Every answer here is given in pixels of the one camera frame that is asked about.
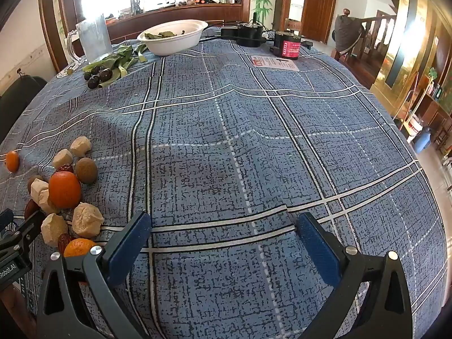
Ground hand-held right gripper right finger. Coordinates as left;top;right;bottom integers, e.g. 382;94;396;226
295;212;414;339

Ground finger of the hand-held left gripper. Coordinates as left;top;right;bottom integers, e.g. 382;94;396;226
0;209;15;241
14;212;46;248

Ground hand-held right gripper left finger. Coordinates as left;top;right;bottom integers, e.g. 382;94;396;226
35;211;152;339

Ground brown kiwi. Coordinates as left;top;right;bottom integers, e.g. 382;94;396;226
27;175;45;193
75;157;98;184

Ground small orange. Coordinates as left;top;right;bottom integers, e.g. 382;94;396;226
64;238;97;258
5;151;20;172

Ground cluster of beige chunks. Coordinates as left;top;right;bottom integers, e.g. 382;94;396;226
30;136;105;248

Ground large orange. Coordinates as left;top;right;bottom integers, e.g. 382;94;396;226
48;171;82;210

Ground white bucket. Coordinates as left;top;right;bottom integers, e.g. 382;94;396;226
408;116;424;136

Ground wooden cabinet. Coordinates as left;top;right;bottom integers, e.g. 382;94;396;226
411;94;452;156

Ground leafy green vegetable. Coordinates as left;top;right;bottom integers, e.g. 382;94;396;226
82;42;148;87

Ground white and red card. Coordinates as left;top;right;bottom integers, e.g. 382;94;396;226
252;55;300;72

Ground glass mug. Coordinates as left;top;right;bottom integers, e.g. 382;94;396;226
64;13;114;65

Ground black jar with red label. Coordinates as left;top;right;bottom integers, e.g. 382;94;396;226
273;31;301;59

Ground white bowl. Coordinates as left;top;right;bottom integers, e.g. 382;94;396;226
137;19;209;56

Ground green leaves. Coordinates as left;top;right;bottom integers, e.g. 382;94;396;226
144;30;186;40

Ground golden pillar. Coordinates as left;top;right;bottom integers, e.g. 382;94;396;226
369;0;442;114

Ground black round device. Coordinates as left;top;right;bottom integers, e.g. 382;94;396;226
236;12;272;47

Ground wooden staircase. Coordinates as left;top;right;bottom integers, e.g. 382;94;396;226
353;9;398;89

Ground wooden counter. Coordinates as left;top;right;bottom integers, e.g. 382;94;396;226
104;3;244;41

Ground wooden door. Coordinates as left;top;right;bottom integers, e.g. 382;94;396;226
300;0;339;45

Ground dark coat on post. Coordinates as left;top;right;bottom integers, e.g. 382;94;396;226
334;8;364;54

